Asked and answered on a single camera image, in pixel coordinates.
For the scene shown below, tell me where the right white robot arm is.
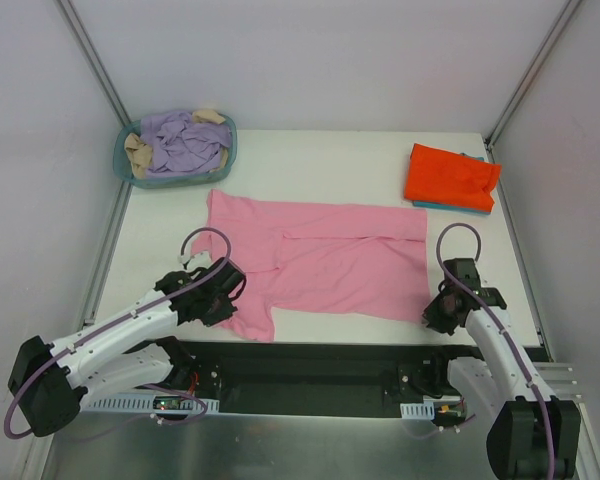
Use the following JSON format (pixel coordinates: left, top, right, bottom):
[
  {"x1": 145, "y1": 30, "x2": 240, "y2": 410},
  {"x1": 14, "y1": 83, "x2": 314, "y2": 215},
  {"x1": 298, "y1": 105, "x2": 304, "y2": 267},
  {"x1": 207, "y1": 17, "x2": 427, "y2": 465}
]
[{"x1": 423, "y1": 258, "x2": 581, "y2": 479}]

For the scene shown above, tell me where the right aluminium frame post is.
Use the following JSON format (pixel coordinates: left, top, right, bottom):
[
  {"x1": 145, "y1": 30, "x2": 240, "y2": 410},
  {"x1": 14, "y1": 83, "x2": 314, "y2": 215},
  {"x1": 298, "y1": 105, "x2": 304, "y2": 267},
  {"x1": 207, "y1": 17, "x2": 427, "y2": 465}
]
[{"x1": 484, "y1": 0, "x2": 585, "y2": 152}]

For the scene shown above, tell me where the orange folded t shirt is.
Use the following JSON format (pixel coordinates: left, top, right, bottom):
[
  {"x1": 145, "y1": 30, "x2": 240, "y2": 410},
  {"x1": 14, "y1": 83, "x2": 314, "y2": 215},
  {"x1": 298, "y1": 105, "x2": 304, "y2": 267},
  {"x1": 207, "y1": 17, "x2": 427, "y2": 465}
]
[{"x1": 404, "y1": 144, "x2": 502, "y2": 214}]

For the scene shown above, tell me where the aluminium frame post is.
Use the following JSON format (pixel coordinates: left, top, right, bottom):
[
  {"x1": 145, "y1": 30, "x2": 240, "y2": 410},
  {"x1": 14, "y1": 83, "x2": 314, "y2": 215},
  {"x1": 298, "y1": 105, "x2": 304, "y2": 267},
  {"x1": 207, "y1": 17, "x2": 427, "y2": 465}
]
[
  {"x1": 484, "y1": 0, "x2": 585, "y2": 152},
  {"x1": 54, "y1": 0, "x2": 131, "y2": 125}
]

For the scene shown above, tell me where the teal folded t shirt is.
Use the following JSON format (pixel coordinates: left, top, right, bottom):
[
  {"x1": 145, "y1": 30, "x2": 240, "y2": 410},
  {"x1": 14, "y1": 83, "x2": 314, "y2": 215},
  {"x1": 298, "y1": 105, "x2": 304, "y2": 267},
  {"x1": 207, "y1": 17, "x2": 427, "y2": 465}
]
[{"x1": 411, "y1": 152, "x2": 490, "y2": 216}]

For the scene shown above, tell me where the beige t shirt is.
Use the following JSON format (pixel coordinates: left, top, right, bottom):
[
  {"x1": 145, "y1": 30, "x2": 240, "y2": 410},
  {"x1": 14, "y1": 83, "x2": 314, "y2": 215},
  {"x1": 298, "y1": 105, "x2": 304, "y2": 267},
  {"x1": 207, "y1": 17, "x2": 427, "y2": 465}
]
[{"x1": 123, "y1": 109, "x2": 229, "y2": 180}]

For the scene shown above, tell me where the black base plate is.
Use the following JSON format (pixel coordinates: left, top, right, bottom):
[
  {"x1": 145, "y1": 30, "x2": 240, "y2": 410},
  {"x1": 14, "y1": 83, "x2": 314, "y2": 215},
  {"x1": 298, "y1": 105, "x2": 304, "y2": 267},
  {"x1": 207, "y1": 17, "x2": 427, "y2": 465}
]
[{"x1": 79, "y1": 337, "x2": 486, "y2": 415}]

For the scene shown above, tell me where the left aluminium frame post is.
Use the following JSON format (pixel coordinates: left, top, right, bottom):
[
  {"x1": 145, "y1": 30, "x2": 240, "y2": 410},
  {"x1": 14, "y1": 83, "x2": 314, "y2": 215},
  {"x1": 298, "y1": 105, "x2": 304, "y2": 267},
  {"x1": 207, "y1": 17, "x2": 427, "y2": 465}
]
[{"x1": 54, "y1": 0, "x2": 131, "y2": 125}]

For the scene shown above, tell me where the right white cable duct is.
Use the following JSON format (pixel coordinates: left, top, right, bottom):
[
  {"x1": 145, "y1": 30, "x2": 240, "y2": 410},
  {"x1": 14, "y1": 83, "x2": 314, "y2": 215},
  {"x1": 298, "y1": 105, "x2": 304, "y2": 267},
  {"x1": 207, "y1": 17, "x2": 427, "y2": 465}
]
[{"x1": 400, "y1": 401, "x2": 436, "y2": 421}]

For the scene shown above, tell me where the purple t shirt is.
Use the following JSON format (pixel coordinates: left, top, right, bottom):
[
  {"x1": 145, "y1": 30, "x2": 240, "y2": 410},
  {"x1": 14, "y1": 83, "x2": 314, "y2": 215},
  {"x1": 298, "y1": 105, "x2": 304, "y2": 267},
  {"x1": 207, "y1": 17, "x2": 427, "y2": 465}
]
[{"x1": 140, "y1": 110, "x2": 233, "y2": 179}]

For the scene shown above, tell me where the left white cable duct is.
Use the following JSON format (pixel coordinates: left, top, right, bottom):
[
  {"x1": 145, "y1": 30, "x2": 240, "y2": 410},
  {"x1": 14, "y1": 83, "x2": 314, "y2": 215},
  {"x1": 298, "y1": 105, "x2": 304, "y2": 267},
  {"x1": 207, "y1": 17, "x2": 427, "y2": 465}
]
[{"x1": 82, "y1": 392, "x2": 203, "y2": 415}]

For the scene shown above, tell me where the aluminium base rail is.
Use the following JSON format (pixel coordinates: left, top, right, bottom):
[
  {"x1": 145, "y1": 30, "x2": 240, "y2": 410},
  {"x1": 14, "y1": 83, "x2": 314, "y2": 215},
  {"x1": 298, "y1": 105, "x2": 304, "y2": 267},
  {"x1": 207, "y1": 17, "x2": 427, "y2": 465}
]
[{"x1": 533, "y1": 362, "x2": 583, "y2": 402}]

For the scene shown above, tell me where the teal laundry basket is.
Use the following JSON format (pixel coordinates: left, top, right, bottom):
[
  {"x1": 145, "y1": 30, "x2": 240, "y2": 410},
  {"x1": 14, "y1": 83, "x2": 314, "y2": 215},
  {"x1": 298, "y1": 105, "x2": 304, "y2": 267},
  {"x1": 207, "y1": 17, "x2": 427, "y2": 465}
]
[{"x1": 113, "y1": 114, "x2": 238, "y2": 189}]

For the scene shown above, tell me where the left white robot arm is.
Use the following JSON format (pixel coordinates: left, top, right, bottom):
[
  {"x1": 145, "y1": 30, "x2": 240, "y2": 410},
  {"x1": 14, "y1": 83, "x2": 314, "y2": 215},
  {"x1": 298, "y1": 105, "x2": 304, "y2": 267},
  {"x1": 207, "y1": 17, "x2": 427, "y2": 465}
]
[{"x1": 4, "y1": 257, "x2": 247, "y2": 439}]

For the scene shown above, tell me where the pink t shirt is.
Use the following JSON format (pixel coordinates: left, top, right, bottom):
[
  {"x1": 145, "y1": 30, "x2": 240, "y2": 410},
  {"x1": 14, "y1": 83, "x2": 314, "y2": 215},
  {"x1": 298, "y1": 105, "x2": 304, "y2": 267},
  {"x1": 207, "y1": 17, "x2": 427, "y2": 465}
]
[{"x1": 191, "y1": 189, "x2": 430, "y2": 342}]

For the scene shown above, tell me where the white cable duct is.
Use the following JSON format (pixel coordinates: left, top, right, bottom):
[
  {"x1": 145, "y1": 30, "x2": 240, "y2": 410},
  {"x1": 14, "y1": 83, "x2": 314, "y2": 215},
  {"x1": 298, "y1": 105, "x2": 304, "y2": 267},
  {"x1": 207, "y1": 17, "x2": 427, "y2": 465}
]
[
  {"x1": 82, "y1": 392, "x2": 203, "y2": 415},
  {"x1": 400, "y1": 401, "x2": 436, "y2": 421}
]

